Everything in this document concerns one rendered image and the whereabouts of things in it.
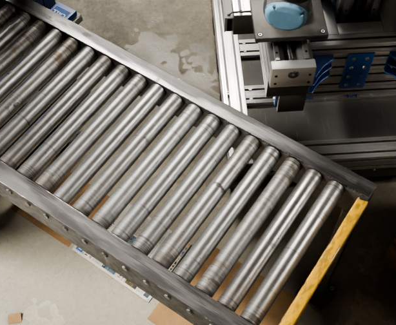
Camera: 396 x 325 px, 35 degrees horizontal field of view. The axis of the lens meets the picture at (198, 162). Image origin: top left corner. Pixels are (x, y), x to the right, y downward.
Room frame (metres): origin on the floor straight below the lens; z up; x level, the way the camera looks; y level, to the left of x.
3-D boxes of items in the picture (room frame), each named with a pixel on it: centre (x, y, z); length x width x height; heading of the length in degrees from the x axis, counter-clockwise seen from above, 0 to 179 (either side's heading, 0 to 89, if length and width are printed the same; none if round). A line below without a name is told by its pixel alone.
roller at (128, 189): (0.90, 0.13, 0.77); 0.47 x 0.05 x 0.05; 145
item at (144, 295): (0.99, 0.26, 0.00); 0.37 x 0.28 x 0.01; 55
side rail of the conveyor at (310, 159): (1.17, 0.09, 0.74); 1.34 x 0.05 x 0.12; 55
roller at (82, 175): (0.97, 0.24, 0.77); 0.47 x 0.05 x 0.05; 145
